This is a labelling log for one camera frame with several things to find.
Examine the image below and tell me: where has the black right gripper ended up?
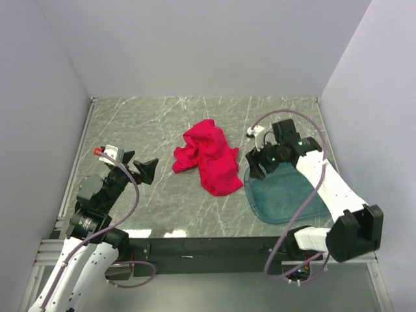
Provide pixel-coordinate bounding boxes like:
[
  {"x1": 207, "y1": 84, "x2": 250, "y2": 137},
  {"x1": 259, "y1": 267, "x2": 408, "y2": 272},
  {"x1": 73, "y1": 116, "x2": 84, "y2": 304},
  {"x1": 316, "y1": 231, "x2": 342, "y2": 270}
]
[{"x1": 245, "y1": 137, "x2": 284, "y2": 181}]

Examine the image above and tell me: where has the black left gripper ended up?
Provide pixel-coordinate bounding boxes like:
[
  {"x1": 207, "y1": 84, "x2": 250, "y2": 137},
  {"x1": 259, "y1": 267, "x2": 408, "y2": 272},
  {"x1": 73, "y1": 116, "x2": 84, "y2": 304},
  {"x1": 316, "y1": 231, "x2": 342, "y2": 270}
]
[{"x1": 101, "y1": 150, "x2": 158, "y2": 212}]

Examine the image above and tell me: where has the teal plastic basin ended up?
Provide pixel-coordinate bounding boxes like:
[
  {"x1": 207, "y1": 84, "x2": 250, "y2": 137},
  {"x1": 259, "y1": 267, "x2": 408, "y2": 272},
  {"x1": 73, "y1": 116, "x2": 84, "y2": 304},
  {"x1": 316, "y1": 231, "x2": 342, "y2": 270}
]
[{"x1": 244, "y1": 163, "x2": 314, "y2": 224}]

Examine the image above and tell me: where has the red t shirt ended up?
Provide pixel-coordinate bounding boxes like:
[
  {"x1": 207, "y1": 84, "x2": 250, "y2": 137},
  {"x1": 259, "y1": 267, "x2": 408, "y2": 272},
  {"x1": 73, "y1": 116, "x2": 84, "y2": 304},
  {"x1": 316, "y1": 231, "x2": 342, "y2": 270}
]
[{"x1": 172, "y1": 119, "x2": 243, "y2": 196}]

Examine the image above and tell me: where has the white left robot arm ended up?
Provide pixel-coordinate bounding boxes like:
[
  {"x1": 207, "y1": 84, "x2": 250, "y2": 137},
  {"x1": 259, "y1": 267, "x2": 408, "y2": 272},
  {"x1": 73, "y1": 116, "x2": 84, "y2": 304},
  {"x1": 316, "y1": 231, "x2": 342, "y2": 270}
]
[{"x1": 29, "y1": 145, "x2": 159, "y2": 311}]

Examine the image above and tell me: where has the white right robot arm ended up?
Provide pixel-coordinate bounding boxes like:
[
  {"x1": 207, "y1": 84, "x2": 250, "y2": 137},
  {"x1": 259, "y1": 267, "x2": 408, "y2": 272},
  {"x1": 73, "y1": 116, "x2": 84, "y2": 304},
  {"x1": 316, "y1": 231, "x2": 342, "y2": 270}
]
[{"x1": 246, "y1": 119, "x2": 384, "y2": 263}]

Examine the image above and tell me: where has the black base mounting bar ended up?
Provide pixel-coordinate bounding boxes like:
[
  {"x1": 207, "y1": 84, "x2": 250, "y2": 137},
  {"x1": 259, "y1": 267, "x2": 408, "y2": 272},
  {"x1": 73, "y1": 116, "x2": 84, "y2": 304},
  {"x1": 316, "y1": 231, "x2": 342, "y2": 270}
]
[{"x1": 103, "y1": 237, "x2": 326, "y2": 282}]

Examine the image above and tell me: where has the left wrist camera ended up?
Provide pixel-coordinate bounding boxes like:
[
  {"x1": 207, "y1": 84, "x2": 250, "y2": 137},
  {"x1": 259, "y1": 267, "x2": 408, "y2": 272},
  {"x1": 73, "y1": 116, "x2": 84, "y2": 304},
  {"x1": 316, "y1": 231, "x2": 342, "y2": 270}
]
[{"x1": 94, "y1": 144, "x2": 124, "y2": 164}]

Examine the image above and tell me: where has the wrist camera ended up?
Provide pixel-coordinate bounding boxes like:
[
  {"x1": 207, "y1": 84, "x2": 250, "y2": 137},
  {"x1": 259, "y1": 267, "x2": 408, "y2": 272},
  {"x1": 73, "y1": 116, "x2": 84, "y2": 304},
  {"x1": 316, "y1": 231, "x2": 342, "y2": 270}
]
[
  {"x1": 246, "y1": 125, "x2": 266, "y2": 151},
  {"x1": 94, "y1": 144, "x2": 124, "y2": 164}
]

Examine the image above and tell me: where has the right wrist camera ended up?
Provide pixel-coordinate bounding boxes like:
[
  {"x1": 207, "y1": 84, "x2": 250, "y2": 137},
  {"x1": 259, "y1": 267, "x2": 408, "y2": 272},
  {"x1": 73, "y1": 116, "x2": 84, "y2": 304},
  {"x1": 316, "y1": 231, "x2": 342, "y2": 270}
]
[{"x1": 246, "y1": 125, "x2": 266, "y2": 151}]

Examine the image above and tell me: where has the left aluminium side rail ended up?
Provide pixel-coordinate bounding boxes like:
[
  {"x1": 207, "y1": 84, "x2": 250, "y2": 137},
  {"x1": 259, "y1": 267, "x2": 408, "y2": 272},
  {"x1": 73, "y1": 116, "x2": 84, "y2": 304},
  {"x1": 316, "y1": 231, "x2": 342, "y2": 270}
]
[{"x1": 54, "y1": 97, "x2": 97, "y2": 231}]

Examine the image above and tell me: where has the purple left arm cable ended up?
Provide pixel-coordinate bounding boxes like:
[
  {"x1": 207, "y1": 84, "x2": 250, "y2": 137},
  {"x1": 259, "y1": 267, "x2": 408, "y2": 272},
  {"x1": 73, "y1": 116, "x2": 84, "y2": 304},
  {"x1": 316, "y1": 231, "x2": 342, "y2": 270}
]
[{"x1": 38, "y1": 154, "x2": 157, "y2": 309}]

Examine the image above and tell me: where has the aluminium frame rail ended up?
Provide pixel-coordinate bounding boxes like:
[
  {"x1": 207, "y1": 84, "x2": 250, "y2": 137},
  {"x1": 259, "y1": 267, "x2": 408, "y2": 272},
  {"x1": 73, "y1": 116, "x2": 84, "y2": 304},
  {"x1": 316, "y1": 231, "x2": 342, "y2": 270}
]
[{"x1": 34, "y1": 239, "x2": 378, "y2": 267}]

